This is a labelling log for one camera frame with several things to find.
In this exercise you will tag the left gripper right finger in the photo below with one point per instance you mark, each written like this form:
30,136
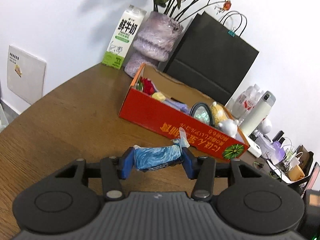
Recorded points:
202,170

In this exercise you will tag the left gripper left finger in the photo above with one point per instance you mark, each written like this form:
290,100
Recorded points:
112,170

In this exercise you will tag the blue painted pouch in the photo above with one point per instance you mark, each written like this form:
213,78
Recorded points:
155,158

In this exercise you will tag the white and yellow plush sheep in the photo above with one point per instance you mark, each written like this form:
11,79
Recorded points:
222,121

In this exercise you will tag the round black mirror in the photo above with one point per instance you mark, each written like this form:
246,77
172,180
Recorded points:
193,109

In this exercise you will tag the purple knitted pouch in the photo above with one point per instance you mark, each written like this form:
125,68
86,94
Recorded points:
182,107

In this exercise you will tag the cream yellow plug adapter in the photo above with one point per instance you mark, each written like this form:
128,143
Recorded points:
158,96

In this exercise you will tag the red artificial rose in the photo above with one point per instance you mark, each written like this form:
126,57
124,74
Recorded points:
146,86

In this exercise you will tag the iridescent plastic bag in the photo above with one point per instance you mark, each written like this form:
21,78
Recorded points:
202,115

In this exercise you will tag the white power bank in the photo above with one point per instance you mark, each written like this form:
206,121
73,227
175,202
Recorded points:
254,148

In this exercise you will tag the white round speaker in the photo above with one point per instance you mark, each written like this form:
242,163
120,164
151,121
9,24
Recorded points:
265,126

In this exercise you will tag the left plastic water bottle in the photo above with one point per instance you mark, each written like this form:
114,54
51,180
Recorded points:
240,105

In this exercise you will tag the plastic water bottle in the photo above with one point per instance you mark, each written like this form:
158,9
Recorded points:
253,99
240,105

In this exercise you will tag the purple tissue pack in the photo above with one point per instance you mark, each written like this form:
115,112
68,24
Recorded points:
279,151

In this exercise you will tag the red pumpkin cardboard box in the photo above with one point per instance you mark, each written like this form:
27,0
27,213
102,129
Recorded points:
143,110

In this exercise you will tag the white thermos bottle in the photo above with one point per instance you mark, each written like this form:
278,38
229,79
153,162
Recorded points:
259,112

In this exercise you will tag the right plastic water bottle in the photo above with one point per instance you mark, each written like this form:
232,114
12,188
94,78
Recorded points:
253,99

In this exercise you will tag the white green milk carton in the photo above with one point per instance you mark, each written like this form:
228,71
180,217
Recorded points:
123,36

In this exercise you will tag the black paper shopping bag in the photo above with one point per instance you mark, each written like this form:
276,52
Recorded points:
210,59

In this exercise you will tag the purple ceramic vase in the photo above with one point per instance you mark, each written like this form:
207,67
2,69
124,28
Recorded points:
154,42

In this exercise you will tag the teal binder clip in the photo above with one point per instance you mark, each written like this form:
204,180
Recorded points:
231,33

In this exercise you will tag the white wall panel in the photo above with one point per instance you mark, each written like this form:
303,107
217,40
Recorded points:
25,75

